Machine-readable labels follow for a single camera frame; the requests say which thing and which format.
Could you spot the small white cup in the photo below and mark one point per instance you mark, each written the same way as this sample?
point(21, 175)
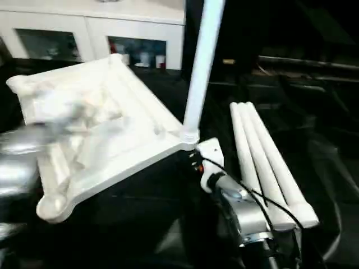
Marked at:
point(160, 60)

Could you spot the black work mat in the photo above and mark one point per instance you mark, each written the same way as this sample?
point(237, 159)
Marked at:
point(322, 140)

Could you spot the white sideboard with glass doors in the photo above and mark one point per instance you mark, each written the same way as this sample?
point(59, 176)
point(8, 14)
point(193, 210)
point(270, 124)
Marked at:
point(84, 19)

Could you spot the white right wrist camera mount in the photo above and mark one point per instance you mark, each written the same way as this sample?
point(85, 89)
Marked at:
point(213, 151)

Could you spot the black backdrop cloth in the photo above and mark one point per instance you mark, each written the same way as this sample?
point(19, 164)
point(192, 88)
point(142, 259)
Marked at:
point(280, 28)

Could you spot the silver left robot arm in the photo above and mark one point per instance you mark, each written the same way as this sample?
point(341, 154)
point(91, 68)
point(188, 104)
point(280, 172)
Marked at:
point(16, 151)

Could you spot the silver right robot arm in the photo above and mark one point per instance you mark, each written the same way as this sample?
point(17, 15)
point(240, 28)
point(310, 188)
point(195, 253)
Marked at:
point(246, 207)

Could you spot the white plastic table top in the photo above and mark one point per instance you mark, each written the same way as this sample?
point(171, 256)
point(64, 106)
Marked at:
point(106, 145)

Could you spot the grey metal rod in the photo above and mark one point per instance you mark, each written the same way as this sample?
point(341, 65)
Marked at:
point(308, 63)

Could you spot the small yellow label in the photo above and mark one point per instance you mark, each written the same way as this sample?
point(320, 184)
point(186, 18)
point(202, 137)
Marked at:
point(228, 60)

